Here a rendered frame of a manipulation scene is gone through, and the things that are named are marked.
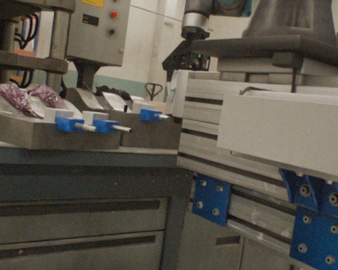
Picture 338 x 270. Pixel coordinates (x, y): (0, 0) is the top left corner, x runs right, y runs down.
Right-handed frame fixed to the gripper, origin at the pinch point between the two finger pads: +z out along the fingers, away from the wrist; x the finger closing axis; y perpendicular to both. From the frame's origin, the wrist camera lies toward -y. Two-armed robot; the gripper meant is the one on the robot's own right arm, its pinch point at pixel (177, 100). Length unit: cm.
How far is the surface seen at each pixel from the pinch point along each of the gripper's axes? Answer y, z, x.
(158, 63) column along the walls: -637, -237, 440
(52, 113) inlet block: 9.3, 13.8, -39.8
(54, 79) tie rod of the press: -70, -11, -9
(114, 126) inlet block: 11.2, 13.5, -25.7
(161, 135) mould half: 1.4, 11.2, -4.7
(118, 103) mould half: -22.8, 1.1, -5.6
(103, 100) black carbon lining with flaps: -24.1, 1.4, -10.4
